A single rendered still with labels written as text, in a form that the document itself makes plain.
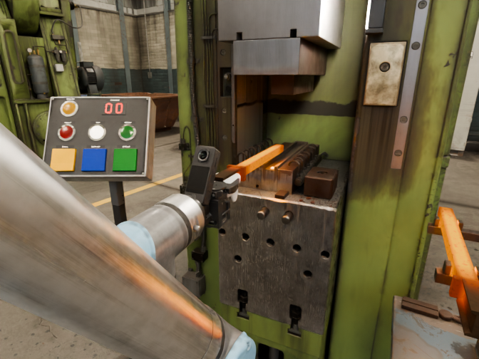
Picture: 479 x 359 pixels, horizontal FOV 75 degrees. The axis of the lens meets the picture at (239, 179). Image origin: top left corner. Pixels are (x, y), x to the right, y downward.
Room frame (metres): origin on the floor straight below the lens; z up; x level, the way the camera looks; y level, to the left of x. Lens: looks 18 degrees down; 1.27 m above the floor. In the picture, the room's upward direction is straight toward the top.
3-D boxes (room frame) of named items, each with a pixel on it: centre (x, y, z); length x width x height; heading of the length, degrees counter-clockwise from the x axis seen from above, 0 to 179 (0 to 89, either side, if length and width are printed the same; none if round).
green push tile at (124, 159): (0.99, 0.37, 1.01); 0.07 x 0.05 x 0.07; 90
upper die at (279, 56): (1.15, -0.16, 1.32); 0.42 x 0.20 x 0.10; 156
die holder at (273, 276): (1.13, -0.21, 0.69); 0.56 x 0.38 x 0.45; 156
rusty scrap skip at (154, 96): (7.76, 2.29, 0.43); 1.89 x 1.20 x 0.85; 56
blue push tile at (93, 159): (0.99, 0.47, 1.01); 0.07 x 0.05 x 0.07; 90
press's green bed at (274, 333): (1.13, -0.21, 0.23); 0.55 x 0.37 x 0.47; 156
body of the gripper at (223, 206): (0.58, 0.07, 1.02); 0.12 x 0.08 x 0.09; 155
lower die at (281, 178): (1.15, -0.16, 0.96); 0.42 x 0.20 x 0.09; 156
